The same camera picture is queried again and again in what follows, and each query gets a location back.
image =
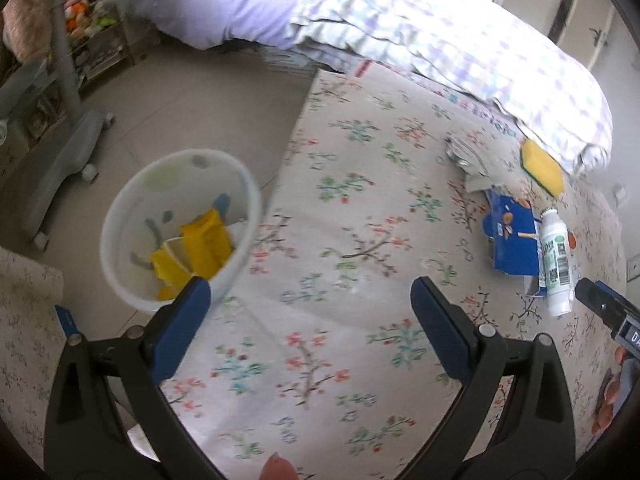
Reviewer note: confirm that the floral quilt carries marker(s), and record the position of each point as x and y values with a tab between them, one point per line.
350	185

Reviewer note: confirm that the dark blue snack box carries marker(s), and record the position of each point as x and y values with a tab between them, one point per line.
510	245

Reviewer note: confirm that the person's right hand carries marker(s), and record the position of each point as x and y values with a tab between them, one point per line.
612	395

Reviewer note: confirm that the plaid ruffled duvet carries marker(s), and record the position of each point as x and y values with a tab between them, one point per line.
450	35

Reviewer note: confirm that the purple sheeted bed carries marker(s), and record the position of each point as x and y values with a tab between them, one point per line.
225	10

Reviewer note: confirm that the white door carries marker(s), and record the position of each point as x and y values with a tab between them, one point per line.
587	10

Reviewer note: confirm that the yellow sponge green backing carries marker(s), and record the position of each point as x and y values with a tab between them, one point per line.
542	167

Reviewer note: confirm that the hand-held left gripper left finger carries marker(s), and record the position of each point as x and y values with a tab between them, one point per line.
180	330

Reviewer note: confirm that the beige floral cloth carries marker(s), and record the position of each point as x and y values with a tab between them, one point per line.
25	335

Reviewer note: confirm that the white plastic bottle green label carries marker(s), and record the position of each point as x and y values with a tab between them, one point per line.
555	260

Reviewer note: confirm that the white and yellow paper bag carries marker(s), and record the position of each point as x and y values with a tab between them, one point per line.
167	270

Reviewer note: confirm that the flat boxes under bed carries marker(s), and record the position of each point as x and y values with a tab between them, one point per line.
290	60

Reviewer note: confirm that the yellow packet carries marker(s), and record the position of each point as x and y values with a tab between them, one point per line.
207	240

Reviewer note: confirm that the low toy shelf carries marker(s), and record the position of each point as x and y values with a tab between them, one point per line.
105	55

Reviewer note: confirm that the small orange wrapper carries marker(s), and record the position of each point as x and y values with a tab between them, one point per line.
572	241

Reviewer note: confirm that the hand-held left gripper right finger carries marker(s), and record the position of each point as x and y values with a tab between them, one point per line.
445	330

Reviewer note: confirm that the person's left hand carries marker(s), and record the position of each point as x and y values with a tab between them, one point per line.
279	467

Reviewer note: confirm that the pile of plush toys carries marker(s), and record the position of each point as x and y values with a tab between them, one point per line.
85	12

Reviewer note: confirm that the silver wrapper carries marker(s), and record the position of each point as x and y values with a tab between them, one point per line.
472	165

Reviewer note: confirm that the blue flat box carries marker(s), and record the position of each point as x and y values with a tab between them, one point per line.
65	317

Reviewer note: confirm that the white dotted plastic bin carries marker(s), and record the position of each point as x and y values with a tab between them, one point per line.
120	260

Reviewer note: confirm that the brown fleece blanket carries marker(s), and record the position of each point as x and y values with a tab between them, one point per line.
30	10

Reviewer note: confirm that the white wall socket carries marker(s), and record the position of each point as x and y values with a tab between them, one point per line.
634	270
620	195

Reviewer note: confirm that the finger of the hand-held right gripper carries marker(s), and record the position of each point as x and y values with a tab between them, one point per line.
609	291
592	297

